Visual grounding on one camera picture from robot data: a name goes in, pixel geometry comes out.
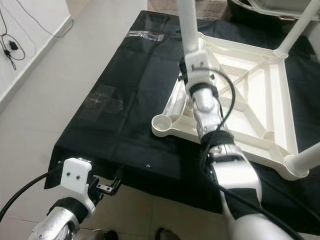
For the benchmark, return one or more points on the white plastic children table top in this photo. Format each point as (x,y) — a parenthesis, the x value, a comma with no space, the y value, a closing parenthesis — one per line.
(265,90)

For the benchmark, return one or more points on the clear tape patch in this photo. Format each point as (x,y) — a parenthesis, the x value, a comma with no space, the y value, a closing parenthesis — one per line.
(102,101)

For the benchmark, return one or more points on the black tablecloth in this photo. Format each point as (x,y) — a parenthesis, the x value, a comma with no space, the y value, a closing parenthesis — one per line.
(120,150)

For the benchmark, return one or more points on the black power adapter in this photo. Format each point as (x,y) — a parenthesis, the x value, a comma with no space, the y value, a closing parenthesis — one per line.
(13,45)

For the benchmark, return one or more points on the clear tape strip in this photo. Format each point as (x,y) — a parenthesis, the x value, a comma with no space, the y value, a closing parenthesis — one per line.
(145,35)

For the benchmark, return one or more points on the black right robot foot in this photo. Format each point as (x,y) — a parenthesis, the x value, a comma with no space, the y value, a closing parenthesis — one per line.
(167,234)

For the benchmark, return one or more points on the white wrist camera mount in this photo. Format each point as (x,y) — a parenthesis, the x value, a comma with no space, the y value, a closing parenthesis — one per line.
(197,65)
(77,179)

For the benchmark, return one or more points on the beige patterned cloth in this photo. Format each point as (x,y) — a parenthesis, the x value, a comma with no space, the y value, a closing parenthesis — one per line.
(165,7)

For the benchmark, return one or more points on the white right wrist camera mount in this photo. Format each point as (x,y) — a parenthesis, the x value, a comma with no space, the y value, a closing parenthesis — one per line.
(197,65)

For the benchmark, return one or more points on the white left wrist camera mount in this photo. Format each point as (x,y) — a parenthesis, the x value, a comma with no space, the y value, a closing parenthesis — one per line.
(77,179)

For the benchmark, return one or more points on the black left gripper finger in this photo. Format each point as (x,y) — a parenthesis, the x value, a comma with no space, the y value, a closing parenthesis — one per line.
(119,175)

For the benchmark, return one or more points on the black round pan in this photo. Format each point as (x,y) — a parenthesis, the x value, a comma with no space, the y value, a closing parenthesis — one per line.
(240,11)

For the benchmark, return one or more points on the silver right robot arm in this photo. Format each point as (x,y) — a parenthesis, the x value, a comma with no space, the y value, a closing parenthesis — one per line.
(205,107)

